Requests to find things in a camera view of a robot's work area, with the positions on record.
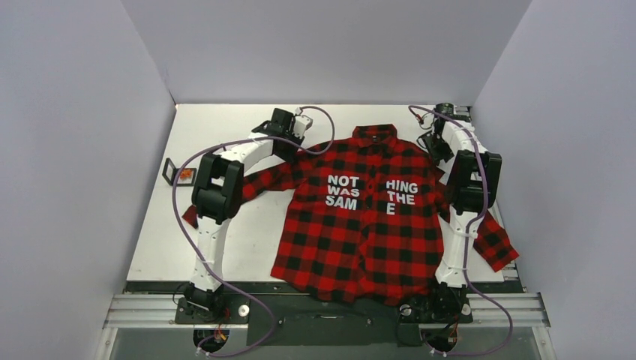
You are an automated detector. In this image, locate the red black plaid shirt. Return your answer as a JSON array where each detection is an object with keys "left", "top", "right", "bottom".
[{"left": 181, "top": 124, "right": 521, "bottom": 308}]

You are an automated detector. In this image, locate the orange gold brooch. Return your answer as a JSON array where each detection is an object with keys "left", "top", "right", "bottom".
[{"left": 179, "top": 169, "right": 193, "bottom": 181}]

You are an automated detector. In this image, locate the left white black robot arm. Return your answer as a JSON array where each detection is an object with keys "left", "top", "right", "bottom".
[{"left": 184, "top": 108, "right": 313, "bottom": 323}]

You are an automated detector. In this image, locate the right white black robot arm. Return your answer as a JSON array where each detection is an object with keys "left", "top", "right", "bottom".
[{"left": 420, "top": 103, "right": 503, "bottom": 320}]

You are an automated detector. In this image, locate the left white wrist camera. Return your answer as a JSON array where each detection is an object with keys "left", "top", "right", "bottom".
[{"left": 293, "top": 114, "right": 314, "bottom": 137}]

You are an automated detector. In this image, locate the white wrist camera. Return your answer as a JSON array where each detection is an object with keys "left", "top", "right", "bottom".
[
  {"left": 418, "top": 113, "right": 436, "bottom": 131},
  {"left": 293, "top": 114, "right": 314, "bottom": 137}
]

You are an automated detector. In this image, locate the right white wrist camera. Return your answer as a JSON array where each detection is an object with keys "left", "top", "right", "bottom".
[{"left": 418, "top": 113, "right": 436, "bottom": 131}]

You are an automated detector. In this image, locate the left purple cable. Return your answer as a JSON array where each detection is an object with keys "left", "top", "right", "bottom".
[{"left": 172, "top": 105, "right": 336, "bottom": 359}]

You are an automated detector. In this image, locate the purple cable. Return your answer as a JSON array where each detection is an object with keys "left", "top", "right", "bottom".
[
  {"left": 172, "top": 105, "right": 336, "bottom": 359},
  {"left": 407, "top": 104, "right": 515, "bottom": 358}
]

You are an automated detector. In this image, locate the black frame stand left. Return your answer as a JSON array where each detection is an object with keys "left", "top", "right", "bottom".
[{"left": 161, "top": 157, "right": 197, "bottom": 187}]

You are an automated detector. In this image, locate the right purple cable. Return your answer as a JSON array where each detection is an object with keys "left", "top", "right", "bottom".
[{"left": 407, "top": 104, "right": 515, "bottom": 358}]

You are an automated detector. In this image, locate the aluminium front rail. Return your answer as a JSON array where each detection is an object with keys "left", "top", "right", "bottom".
[{"left": 103, "top": 293, "right": 551, "bottom": 329}]

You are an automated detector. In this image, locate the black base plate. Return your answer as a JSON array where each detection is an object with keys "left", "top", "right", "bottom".
[{"left": 172, "top": 283, "right": 473, "bottom": 351}]

